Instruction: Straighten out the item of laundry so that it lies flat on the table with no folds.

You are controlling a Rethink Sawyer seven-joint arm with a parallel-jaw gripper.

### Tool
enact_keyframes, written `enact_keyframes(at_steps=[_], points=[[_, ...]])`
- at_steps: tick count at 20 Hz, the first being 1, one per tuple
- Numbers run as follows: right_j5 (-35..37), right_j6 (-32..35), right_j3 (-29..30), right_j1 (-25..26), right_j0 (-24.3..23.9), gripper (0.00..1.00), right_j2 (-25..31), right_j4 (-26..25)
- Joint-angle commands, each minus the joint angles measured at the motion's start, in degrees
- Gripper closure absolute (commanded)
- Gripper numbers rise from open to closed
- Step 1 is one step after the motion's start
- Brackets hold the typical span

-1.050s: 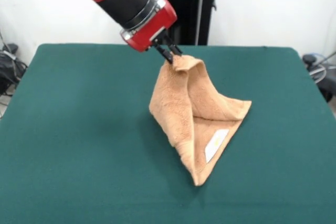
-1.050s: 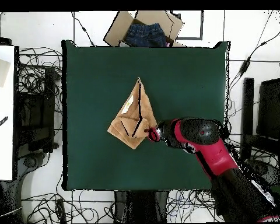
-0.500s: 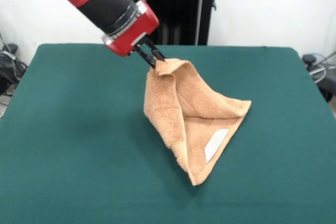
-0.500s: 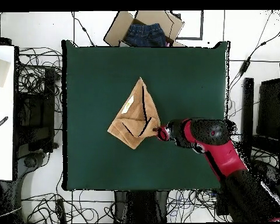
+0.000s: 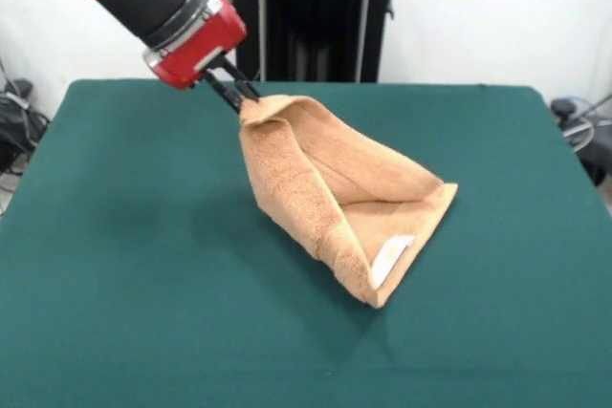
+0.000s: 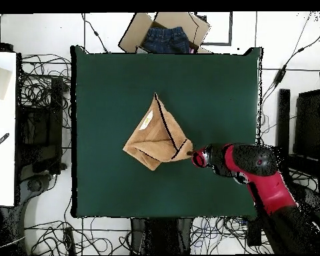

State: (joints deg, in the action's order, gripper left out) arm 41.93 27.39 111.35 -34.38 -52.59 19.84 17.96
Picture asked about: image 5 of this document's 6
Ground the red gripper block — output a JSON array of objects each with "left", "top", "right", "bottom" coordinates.
[{"left": 151, "top": 0, "right": 263, "bottom": 116}]

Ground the tan terry towel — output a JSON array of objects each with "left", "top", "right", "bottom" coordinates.
[{"left": 238, "top": 95, "right": 459, "bottom": 310}]

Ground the dark green table cloth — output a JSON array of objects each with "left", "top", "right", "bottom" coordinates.
[{"left": 0, "top": 78, "right": 612, "bottom": 408}]

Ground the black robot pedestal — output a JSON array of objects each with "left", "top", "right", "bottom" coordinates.
[{"left": 224, "top": 0, "right": 418, "bottom": 83}]

